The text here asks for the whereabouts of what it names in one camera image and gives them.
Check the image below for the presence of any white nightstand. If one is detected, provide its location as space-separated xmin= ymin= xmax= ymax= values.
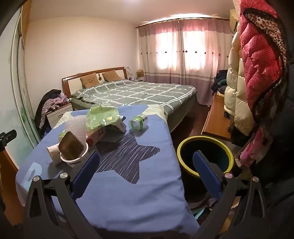
xmin=47 ymin=102 xmax=74 ymax=129

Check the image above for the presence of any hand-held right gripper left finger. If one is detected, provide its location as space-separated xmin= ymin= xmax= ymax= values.
xmin=23 ymin=150 xmax=101 ymax=239

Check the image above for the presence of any wooden low cabinet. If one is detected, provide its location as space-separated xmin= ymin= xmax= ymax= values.
xmin=201 ymin=92 xmax=232 ymax=142

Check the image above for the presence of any green-labelled clear plastic jar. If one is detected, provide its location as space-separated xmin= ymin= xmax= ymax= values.
xmin=129 ymin=114 xmax=148 ymax=131

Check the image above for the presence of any cream down jacket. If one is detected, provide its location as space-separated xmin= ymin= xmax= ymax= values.
xmin=224 ymin=30 xmax=255 ymax=137

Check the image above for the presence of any stack of folded clothes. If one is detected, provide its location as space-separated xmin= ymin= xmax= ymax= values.
xmin=211 ymin=69 xmax=230 ymax=94

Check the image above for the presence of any white air conditioner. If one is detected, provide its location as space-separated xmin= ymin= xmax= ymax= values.
xmin=230 ymin=9 xmax=240 ymax=31

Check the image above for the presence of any pile of dark floral clothes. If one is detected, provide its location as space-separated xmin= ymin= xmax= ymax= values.
xmin=34 ymin=89 xmax=71 ymax=138

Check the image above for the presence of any black coat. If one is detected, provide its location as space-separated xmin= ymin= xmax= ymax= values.
xmin=251 ymin=87 xmax=294 ymax=239

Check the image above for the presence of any clear plastic cup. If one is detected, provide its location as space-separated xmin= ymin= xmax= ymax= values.
xmin=65 ymin=115 xmax=88 ymax=147

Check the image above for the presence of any yellow-rimmed blue trash bin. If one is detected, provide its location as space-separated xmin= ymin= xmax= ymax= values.
xmin=176 ymin=135 xmax=235 ymax=207

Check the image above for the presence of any mirrored wardrobe sliding door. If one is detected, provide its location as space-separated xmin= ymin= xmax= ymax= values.
xmin=0 ymin=5 xmax=42 ymax=152

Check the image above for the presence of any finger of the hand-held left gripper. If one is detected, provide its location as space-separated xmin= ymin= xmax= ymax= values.
xmin=0 ymin=129 xmax=17 ymax=152

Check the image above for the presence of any pink and white curtain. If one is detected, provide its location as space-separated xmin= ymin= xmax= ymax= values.
xmin=135 ymin=17 xmax=233 ymax=106

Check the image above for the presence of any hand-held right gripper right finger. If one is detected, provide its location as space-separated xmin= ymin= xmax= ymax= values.
xmin=192 ymin=150 xmax=268 ymax=239

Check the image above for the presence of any red dotted padded jacket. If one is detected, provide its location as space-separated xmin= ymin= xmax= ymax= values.
xmin=238 ymin=0 xmax=287 ymax=115

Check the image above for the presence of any brown pillow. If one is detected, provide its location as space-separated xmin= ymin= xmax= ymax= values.
xmin=102 ymin=70 xmax=122 ymax=82
xmin=80 ymin=73 xmax=100 ymax=88

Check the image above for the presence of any white paper cup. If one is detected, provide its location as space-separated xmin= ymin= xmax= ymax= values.
xmin=47 ymin=142 xmax=62 ymax=165

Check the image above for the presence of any bed with green checked quilt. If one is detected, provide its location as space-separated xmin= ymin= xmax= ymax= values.
xmin=70 ymin=79 xmax=198 ymax=134

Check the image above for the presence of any white cup with brown lid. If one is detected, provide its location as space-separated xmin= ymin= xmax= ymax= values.
xmin=58 ymin=132 xmax=89 ymax=168

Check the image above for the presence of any green plastic bag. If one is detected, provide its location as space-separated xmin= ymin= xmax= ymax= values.
xmin=86 ymin=103 xmax=121 ymax=132

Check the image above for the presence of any pink floral bag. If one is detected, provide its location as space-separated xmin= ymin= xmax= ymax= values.
xmin=239 ymin=129 xmax=267 ymax=166

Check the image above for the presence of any leopard print scarf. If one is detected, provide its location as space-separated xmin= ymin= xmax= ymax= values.
xmin=243 ymin=8 xmax=290 ymax=120

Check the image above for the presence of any pink milk carton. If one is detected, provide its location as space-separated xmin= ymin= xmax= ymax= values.
xmin=86 ymin=127 xmax=106 ymax=146

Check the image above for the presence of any white cardboard box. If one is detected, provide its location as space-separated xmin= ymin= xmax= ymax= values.
xmin=107 ymin=119 xmax=127 ymax=133

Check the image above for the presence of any wooden bed headboard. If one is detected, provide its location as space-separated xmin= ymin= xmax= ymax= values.
xmin=62 ymin=67 xmax=126 ymax=98

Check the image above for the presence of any blue star-print blanket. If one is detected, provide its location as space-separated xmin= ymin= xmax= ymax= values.
xmin=16 ymin=104 xmax=200 ymax=235

